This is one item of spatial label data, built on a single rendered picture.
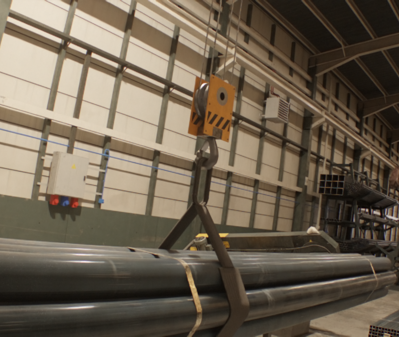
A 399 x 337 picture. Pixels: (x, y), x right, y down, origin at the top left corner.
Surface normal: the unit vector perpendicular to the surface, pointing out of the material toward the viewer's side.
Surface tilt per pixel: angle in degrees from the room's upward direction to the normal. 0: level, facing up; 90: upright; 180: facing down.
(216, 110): 90
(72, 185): 90
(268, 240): 120
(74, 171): 90
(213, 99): 90
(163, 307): 49
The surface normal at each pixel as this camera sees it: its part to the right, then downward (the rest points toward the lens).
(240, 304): 0.77, -0.33
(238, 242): -0.53, 0.34
